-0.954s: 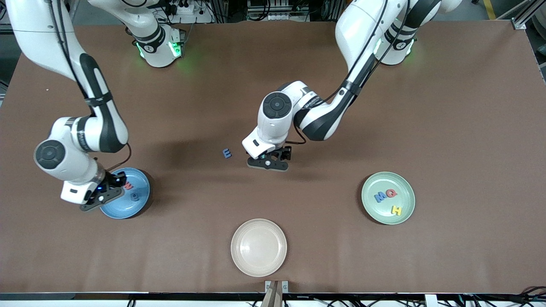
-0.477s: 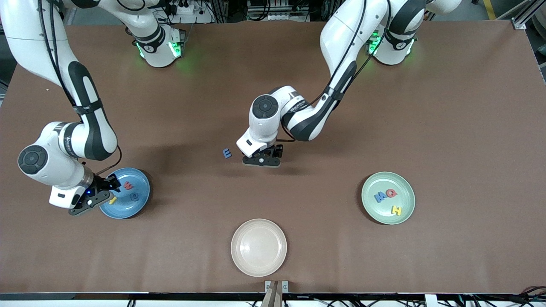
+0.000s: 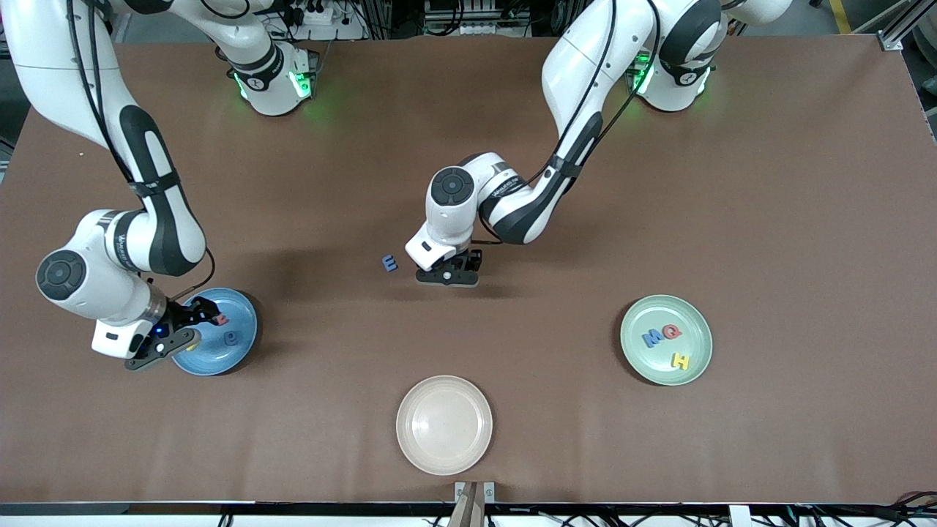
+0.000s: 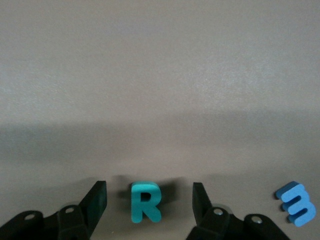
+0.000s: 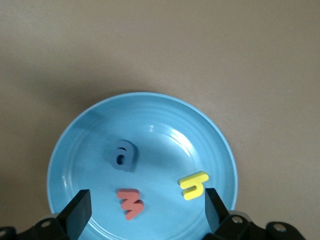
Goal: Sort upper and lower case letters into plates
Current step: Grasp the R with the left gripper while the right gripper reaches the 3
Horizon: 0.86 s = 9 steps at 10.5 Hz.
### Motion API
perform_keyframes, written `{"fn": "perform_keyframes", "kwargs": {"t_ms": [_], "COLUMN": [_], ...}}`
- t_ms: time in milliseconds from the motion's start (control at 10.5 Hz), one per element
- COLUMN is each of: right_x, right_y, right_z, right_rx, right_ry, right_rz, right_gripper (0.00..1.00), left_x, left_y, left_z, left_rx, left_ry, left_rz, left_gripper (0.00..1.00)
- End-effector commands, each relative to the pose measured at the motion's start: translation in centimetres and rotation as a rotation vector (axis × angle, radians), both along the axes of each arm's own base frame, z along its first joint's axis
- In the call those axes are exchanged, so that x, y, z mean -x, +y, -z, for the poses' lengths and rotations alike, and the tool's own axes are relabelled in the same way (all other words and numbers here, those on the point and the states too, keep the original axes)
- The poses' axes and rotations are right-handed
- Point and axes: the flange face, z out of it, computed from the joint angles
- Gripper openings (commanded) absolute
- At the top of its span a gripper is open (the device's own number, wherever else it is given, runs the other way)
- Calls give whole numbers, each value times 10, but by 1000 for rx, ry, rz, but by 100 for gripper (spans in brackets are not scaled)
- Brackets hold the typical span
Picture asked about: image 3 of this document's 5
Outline black and white equipment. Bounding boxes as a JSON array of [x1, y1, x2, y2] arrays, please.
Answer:
[[423, 0, 531, 37]]

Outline black floor cable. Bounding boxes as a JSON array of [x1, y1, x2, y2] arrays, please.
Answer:
[[791, 504, 937, 527]]

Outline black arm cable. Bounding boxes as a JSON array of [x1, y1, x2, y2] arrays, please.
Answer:
[[66, 0, 217, 302], [476, 0, 663, 246]]

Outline aluminium frame profile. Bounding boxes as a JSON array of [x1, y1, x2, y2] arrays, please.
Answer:
[[878, 0, 937, 52]]

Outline white power strip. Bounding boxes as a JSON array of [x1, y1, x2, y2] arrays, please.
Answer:
[[282, 0, 367, 41]]

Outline brown table mat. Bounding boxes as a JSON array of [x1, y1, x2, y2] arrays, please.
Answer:
[[0, 35, 937, 506]]

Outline blue plate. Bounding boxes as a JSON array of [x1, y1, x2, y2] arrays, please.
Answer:
[[170, 287, 258, 377]]

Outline metal table edge bracket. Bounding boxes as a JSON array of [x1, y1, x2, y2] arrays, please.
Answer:
[[454, 481, 496, 506]]

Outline beige plate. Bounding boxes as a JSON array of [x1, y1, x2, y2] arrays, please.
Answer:
[[395, 375, 493, 476]]

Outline green plate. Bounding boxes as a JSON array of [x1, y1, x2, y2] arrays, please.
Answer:
[[619, 294, 714, 386]]

